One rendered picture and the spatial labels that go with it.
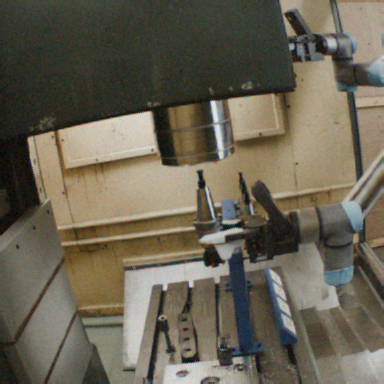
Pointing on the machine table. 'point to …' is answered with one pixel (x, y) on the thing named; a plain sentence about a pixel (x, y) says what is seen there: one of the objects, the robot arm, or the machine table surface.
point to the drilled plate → (213, 372)
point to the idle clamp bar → (187, 339)
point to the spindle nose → (193, 134)
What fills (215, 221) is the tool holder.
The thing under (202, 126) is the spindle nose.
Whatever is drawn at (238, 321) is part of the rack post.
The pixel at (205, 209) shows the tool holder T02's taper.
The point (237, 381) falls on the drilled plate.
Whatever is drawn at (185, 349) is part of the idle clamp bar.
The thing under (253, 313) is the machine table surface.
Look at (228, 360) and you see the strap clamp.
